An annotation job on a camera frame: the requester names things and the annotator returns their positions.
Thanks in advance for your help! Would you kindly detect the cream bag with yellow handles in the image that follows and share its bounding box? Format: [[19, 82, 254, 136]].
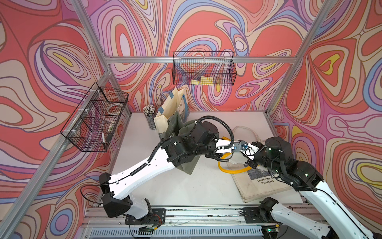
[[216, 135, 254, 174]]

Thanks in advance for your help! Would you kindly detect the cream canvas bag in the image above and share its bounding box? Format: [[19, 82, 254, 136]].
[[218, 152, 301, 203]]

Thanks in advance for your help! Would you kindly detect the green canvas bag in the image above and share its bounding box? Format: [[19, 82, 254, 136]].
[[158, 112, 201, 175]]

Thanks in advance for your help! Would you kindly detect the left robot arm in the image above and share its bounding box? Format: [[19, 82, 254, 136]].
[[99, 121, 234, 220]]

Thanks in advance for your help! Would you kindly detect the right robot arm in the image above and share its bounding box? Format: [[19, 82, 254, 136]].
[[240, 137, 382, 239]]

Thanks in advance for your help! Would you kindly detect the yellow sticky note pad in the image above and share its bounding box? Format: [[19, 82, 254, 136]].
[[200, 76, 214, 86]]

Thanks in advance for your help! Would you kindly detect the clear cup of pencils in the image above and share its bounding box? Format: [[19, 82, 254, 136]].
[[143, 105, 156, 130]]

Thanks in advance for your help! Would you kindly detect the tape roll in basket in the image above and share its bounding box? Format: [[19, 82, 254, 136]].
[[106, 103, 123, 116]]

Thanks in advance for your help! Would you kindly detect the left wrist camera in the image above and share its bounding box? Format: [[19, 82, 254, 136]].
[[216, 139, 240, 154]]

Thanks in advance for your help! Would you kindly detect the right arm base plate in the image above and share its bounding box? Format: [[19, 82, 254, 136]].
[[238, 207, 278, 224]]

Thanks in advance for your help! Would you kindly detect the cream bag with blue handles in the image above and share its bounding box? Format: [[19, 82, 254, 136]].
[[154, 88, 189, 133]]

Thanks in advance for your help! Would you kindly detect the black wire basket, back wall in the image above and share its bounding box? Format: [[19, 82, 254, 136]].
[[172, 50, 237, 86]]

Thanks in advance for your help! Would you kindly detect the black wire basket, wall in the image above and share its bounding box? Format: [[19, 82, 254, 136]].
[[172, 50, 237, 86], [60, 83, 129, 152]]

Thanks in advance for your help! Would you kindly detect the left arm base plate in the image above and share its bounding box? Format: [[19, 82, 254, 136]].
[[125, 208, 166, 226]]

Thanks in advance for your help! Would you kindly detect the black wire basket, left wall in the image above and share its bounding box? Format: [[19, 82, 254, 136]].
[[60, 83, 129, 152]]

